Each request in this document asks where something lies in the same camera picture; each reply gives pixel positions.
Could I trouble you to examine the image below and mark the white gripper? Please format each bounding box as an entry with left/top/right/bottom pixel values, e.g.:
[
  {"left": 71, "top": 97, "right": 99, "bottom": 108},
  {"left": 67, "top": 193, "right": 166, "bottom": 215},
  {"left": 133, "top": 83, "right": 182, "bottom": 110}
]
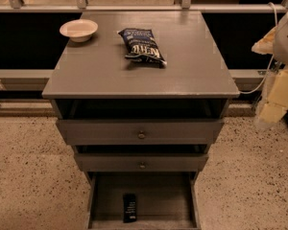
[{"left": 252, "top": 28, "right": 288, "bottom": 128}]

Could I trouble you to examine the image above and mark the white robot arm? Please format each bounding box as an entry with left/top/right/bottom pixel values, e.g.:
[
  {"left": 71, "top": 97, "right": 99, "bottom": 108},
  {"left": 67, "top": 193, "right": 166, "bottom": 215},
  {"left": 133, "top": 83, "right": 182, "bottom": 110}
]
[{"left": 252, "top": 12, "right": 288, "bottom": 128}]

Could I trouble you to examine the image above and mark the grey top drawer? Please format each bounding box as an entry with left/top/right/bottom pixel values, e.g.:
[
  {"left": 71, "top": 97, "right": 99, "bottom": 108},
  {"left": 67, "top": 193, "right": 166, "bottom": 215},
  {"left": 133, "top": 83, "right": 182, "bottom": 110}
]
[{"left": 57, "top": 120, "right": 224, "bottom": 146}]

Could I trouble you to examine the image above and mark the grey drawer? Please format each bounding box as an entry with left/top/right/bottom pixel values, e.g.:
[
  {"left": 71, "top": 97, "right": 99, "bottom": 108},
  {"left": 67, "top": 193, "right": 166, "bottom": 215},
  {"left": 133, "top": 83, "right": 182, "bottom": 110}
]
[
  {"left": 75, "top": 153, "right": 208, "bottom": 172},
  {"left": 85, "top": 172, "right": 202, "bottom": 230},
  {"left": 57, "top": 120, "right": 224, "bottom": 146}
]

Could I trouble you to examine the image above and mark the grey wooden drawer cabinet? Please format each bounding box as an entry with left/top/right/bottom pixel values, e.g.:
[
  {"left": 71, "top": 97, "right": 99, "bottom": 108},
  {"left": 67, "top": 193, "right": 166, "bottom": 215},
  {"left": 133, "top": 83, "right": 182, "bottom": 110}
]
[{"left": 41, "top": 10, "right": 241, "bottom": 230}]

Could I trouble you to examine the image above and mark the brass top drawer knob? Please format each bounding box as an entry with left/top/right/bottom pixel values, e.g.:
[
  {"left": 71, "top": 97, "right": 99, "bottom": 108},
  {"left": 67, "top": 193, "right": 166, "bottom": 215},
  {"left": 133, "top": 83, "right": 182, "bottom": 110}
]
[{"left": 137, "top": 130, "right": 146, "bottom": 139}]

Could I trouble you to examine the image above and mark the brass drawer knob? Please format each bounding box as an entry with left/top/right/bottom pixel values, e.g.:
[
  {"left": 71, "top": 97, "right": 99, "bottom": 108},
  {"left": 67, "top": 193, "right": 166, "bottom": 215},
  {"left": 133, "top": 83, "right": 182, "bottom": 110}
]
[
  {"left": 137, "top": 130, "right": 146, "bottom": 139},
  {"left": 139, "top": 162, "right": 146, "bottom": 170}
]

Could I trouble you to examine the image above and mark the grey middle drawer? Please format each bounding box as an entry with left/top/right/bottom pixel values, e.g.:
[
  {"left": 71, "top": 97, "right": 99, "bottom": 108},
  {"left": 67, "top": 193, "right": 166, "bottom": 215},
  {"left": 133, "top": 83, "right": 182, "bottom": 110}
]
[{"left": 75, "top": 153, "right": 208, "bottom": 172}]

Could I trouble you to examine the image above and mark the brass middle drawer knob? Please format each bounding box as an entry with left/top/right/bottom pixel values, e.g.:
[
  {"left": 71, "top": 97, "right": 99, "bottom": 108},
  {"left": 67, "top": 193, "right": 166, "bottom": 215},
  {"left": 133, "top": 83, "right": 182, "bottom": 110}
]
[{"left": 139, "top": 162, "right": 146, "bottom": 170}]

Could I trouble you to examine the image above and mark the grey bottom drawer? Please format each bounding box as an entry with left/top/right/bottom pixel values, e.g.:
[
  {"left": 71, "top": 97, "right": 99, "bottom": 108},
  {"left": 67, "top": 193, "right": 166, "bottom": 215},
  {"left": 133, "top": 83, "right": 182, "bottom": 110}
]
[{"left": 85, "top": 172, "right": 202, "bottom": 230}]

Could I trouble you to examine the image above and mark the blue kettle chips bag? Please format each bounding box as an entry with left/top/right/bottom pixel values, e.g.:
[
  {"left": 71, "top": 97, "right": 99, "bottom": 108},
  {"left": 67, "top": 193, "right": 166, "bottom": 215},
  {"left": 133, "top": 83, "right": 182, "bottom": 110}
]
[{"left": 118, "top": 28, "right": 167, "bottom": 67}]

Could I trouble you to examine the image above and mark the white ceramic bowl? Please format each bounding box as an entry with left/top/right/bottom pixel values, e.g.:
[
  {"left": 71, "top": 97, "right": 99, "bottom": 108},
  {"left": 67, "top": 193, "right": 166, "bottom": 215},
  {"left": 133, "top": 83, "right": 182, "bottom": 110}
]
[{"left": 60, "top": 19, "right": 98, "bottom": 42}]

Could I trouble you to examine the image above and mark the white cable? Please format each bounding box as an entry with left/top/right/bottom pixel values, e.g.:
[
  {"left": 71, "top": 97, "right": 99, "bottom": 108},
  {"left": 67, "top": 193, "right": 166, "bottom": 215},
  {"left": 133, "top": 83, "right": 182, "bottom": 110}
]
[{"left": 239, "top": 2, "right": 279, "bottom": 96}]

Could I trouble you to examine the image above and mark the metal railing frame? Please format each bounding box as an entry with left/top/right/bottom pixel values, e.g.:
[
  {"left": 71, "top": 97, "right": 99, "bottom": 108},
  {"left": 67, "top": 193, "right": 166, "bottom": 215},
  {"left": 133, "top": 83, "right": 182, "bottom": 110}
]
[{"left": 0, "top": 0, "right": 288, "bottom": 93}]

